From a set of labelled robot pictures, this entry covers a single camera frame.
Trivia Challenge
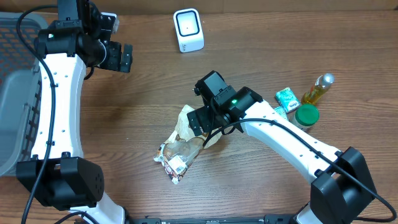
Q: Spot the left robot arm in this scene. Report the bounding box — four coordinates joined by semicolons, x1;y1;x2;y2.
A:
16;1;132;223

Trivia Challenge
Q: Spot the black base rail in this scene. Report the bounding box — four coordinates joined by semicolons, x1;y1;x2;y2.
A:
126;214;297;224

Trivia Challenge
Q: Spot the green lid jar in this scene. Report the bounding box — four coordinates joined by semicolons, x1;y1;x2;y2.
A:
289;104;320;131

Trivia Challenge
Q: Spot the teal white pouch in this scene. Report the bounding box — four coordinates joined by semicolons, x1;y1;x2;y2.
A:
274;106;289;120

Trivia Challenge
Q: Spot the brown snack packet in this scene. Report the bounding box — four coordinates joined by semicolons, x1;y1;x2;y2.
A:
154;105;222;184

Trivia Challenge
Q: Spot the small teal white box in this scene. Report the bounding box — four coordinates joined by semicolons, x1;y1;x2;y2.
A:
275;87;301;113

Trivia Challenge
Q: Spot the grey plastic shopping basket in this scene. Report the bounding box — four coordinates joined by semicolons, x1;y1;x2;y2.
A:
1;12;42;176

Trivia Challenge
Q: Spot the yellow dish soap bottle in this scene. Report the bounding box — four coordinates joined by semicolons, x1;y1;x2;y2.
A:
301;73;335;105

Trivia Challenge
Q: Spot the white barcode scanner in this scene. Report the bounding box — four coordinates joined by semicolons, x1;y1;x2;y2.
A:
173;8;205;53

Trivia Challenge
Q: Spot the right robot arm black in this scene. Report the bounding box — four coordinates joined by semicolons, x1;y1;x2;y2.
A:
187;71;376;223

